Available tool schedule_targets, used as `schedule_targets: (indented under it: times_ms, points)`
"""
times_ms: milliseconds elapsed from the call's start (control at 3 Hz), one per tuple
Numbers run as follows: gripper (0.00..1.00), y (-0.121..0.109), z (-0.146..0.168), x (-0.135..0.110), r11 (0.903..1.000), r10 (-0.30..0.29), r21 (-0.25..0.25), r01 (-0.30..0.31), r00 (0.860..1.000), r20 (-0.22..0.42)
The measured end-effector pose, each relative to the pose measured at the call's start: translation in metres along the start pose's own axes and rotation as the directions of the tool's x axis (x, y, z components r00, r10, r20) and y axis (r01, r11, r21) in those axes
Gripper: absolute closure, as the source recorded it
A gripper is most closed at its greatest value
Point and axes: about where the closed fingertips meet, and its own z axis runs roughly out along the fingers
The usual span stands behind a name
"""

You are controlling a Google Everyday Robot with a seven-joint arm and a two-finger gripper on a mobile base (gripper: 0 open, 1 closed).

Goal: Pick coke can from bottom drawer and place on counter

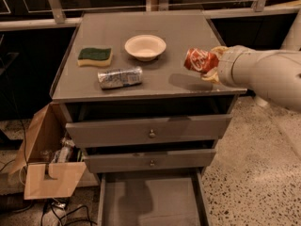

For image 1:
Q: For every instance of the grey middle drawer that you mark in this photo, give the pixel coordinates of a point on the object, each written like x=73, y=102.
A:
x=119, y=162

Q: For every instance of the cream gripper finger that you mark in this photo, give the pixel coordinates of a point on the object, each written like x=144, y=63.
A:
x=219, y=50
x=211, y=76

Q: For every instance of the grey drawer cabinet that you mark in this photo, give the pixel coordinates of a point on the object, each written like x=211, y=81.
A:
x=167, y=89

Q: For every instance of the silver blue crushed can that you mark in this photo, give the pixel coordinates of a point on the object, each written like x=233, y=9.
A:
x=120, y=78

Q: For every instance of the metal window railing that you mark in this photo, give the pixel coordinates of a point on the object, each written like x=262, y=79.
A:
x=36, y=14

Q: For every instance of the grey bottom drawer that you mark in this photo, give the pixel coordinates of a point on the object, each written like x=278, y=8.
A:
x=169, y=197

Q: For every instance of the grey drawer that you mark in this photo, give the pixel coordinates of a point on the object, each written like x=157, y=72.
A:
x=90, y=134
x=169, y=197
x=119, y=162

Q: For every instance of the red coke can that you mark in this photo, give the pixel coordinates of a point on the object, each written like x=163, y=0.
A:
x=200, y=61

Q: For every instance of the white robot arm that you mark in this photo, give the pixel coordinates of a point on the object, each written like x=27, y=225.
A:
x=237, y=66

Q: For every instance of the green yellow sponge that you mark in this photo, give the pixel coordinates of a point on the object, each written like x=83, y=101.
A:
x=99, y=57

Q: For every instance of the white paper bowl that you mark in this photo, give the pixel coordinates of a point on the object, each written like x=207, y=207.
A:
x=145, y=47

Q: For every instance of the grey top drawer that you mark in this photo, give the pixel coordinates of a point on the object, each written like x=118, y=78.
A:
x=90, y=134

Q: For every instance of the brown cardboard box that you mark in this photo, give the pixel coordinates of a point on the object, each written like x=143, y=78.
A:
x=45, y=179

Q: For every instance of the plastic bottle in box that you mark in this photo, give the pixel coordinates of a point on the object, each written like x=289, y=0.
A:
x=64, y=154

